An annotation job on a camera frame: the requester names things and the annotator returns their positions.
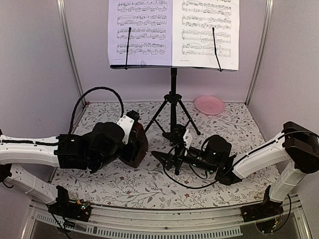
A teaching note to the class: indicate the right aluminium frame post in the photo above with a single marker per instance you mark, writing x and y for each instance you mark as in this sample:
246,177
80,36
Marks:
261,51

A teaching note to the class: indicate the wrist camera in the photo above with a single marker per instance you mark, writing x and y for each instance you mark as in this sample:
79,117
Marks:
187,139
126,122

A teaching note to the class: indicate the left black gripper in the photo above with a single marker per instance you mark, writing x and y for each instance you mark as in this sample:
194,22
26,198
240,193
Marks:
130,154

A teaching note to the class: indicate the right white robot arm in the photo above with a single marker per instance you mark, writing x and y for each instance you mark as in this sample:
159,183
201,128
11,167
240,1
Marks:
294,144

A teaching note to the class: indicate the purple sheet music paper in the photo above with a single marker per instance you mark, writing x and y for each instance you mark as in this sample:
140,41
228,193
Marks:
140,32

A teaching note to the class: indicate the black folding tripod stand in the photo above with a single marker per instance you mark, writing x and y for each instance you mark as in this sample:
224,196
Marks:
174,99

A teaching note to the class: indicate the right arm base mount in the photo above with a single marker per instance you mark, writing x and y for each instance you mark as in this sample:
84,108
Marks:
262,210

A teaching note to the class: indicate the left aluminium frame post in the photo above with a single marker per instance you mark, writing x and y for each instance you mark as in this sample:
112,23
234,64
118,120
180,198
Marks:
67,39

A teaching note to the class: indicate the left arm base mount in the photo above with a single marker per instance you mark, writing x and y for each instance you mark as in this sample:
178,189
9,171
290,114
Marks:
69,209

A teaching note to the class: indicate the pink plastic plate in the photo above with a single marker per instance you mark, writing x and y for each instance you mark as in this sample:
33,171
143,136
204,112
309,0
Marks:
209,105

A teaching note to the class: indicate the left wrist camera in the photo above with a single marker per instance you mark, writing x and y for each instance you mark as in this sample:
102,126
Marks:
126,122

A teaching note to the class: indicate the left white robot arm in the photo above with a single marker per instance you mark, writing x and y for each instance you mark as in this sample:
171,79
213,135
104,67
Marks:
105,143

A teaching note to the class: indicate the aluminium frame post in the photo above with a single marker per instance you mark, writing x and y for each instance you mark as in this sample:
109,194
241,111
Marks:
67,39
261,51

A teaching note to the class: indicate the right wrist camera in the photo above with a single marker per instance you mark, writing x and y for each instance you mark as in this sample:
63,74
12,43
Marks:
187,139

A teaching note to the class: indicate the white sheet music paper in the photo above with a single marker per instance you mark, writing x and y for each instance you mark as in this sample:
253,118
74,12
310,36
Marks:
205,34

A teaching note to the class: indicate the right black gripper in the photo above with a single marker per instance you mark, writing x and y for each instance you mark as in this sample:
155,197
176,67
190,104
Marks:
169,157

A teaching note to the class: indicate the floral patterned table mat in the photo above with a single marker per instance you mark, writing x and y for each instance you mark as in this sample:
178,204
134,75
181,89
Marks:
149,187

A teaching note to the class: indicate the front aluminium rail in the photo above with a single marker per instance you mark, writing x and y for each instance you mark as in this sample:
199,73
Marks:
209,223

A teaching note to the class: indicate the dark red metronome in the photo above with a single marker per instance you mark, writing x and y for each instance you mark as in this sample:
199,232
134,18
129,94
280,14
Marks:
138,134

